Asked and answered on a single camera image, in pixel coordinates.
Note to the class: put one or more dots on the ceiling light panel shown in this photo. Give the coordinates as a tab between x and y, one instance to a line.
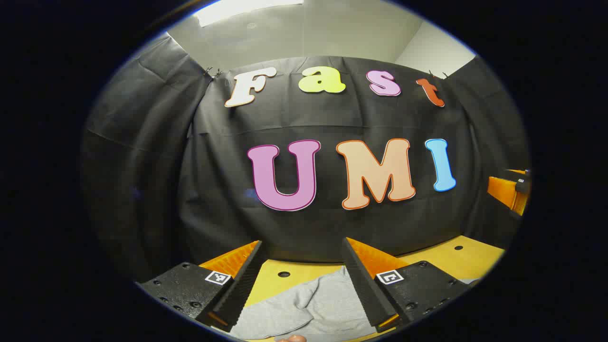
237	9

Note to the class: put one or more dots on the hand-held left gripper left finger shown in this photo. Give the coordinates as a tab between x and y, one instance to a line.
242	289

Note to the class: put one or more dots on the grey zip-neck sweatshirt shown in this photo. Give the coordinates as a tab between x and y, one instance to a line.
323	304

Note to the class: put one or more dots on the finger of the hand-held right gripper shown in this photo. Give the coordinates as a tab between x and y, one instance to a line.
503	190

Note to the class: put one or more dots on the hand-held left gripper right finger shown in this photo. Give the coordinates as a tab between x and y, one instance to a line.
365	289

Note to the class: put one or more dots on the black backdrop cloth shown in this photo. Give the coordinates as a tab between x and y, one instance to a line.
332	118

